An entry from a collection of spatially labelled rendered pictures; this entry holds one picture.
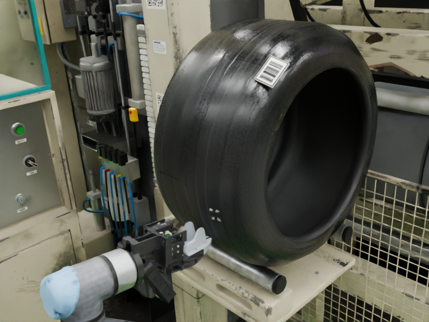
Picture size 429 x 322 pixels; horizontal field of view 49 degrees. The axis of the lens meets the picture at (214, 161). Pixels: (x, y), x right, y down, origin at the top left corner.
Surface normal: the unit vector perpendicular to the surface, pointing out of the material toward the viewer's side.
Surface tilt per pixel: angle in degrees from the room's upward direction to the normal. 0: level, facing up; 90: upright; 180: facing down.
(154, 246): 90
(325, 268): 0
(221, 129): 65
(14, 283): 90
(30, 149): 90
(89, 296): 86
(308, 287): 0
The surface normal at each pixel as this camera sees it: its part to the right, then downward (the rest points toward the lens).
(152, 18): -0.72, 0.31
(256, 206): 0.55, 0.32
